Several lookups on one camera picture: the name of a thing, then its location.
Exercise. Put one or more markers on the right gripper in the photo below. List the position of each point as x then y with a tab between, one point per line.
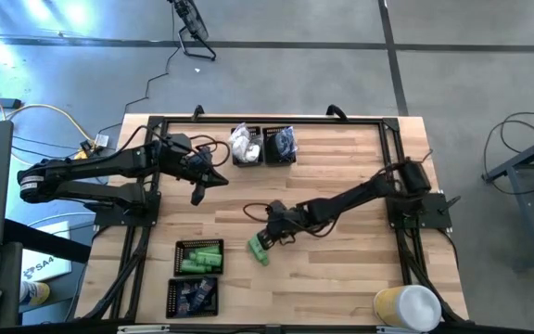
285	222

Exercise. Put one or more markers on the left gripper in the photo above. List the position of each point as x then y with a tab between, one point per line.
188	160

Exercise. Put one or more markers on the small green plastic bottle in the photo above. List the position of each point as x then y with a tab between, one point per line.
209	250
209	259

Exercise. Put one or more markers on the small green packet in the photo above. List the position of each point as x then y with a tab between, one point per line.
193	267

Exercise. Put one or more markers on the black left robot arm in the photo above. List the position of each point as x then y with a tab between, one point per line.
100	169

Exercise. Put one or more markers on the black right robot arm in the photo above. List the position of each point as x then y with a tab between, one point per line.
364	192

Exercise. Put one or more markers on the black slotted plastic basket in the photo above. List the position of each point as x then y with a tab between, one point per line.
269	131
170	301
181	248
248	163

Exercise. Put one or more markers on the black table clamp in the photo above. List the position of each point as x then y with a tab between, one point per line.
197	112
336	111

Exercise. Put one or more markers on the white power adapter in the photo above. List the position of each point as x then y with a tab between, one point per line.
101	140

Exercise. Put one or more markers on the yellow white cylindrical container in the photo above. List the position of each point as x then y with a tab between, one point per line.
408	308

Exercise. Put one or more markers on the black desk leg beam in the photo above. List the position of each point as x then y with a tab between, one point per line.
49	241

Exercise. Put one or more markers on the black floor fan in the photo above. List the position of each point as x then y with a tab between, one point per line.
193	21

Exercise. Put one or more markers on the white printed cardboard box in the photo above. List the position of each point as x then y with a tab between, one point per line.
47	260

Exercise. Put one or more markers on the yellow white can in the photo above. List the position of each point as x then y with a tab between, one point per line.
35	293

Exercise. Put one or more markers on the grey metal side table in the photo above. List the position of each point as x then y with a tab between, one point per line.
517	160

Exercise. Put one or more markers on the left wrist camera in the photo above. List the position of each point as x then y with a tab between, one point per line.
200	155

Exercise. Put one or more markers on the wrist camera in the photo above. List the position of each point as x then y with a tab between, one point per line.
200	155
277	207

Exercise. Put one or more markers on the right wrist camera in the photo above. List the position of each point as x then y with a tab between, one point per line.
277	207

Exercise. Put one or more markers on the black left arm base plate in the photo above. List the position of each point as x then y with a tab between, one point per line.
105	218

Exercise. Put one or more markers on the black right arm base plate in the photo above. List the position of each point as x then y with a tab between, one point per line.
434	218

